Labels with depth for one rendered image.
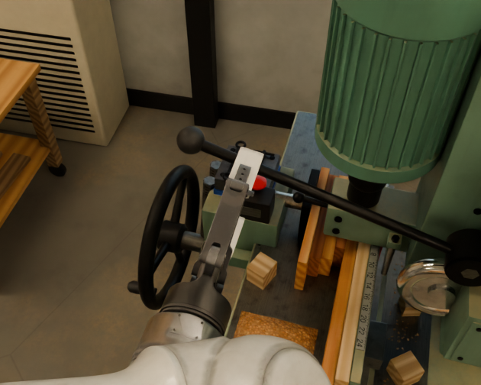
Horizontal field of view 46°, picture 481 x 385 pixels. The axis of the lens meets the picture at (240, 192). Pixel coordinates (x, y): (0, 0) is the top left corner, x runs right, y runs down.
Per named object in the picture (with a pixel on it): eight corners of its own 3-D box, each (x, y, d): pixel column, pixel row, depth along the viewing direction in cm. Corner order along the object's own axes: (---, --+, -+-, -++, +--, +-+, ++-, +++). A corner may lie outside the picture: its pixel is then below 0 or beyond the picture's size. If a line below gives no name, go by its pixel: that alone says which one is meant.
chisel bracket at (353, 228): (328, 208, 99) (334, 176, 92) (410, 226, 96) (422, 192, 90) (321, 242, 94) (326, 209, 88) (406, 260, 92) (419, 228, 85)
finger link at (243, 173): (226, 200, 64) (230, 184, 62) (238, 168, 67) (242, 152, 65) (238, 205, 64) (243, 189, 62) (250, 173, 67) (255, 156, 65)
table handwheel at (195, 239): (193, 165, 126) (149, 158, 98) (281, 183, 123) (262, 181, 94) (168, 292, 128) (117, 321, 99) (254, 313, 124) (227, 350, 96)
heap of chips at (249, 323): (241, 310, 91) (241, 302, 89) (318, 329, 89) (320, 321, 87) (227, 358, 86) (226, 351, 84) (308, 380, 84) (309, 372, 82)
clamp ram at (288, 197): (276, 195, 107) (278, 161, 100) (314, 202, 106) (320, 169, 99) (264, 231, 101) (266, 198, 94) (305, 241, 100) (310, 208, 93)
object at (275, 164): (227, 159, 105) (227, 137, 101) (285, 170, 103) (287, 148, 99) (206, 211, 97) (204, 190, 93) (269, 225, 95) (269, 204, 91)
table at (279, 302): (254, 121, 130) (255, 101, 125) (388, 147, 125) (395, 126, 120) (159, 365, 92) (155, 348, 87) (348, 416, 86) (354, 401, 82)
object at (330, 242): (335, 192, 108) (339, 174, 104) (346, 194, 108) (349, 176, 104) (317, 273, 96) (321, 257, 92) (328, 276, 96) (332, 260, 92)
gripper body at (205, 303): (217, 355, 65) (239, 287, 71) (227, 323, 58) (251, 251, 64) (155, 334, 65) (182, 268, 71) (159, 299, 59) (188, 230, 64)
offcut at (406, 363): (398, 390, 93) (404, 380, 90) (385, 369, 95) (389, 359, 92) (419, 380, 94) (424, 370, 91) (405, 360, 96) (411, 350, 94)
